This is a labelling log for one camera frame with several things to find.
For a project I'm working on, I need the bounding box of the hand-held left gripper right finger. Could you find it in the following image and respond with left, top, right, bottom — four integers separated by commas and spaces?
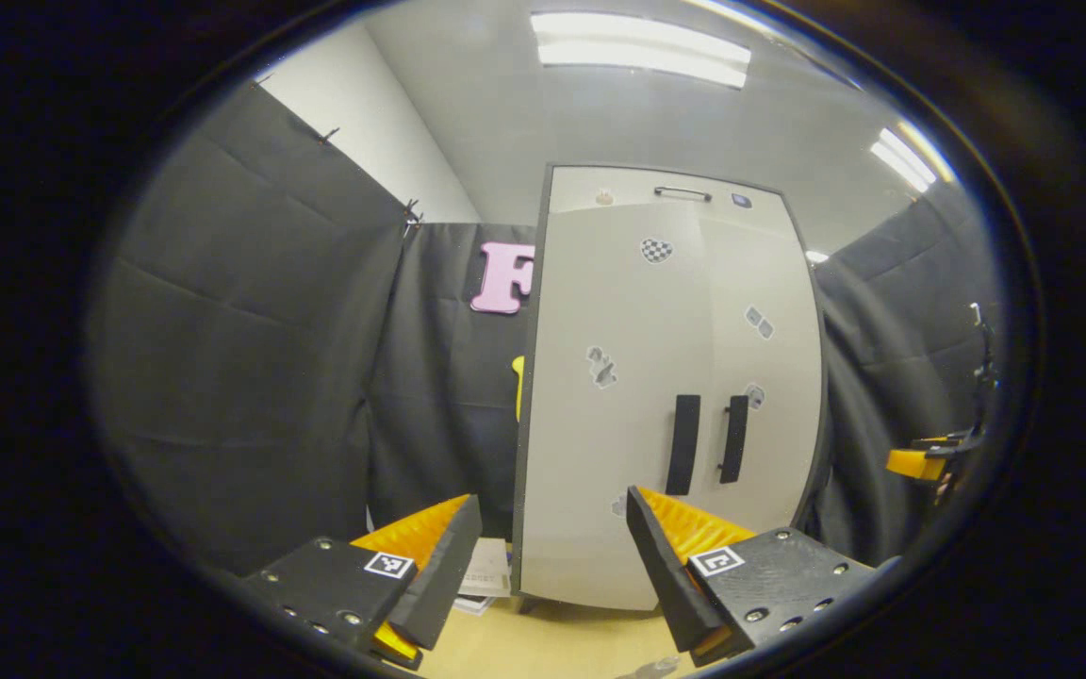
626, 486, 902, 666

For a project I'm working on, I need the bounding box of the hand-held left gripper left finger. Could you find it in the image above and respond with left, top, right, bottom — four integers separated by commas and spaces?
246, 493, 485, 671

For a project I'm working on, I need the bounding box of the white cabinet door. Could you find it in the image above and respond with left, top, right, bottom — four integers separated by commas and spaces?
518, 201, 709, 611
699, 212, 824, 534

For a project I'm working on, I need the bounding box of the white cabinet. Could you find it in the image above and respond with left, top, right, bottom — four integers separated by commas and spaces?
509, 162, 832, 616

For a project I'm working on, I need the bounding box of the white cabinet drawer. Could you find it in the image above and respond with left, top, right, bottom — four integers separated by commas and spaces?
549, 167, 795, 224

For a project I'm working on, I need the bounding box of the white paper booklet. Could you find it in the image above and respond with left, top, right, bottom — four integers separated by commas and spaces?
455, 537, 514, 617

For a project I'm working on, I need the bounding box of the black left door handle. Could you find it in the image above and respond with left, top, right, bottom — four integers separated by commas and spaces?
665, 394, 702, 497

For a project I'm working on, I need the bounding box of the black door handle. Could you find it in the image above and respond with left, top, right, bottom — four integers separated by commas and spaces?
717, 394, 750, 486
665, 394, 702, 497

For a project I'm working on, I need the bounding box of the black right door handle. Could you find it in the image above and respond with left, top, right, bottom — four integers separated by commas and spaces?
717, 394, 750, 486

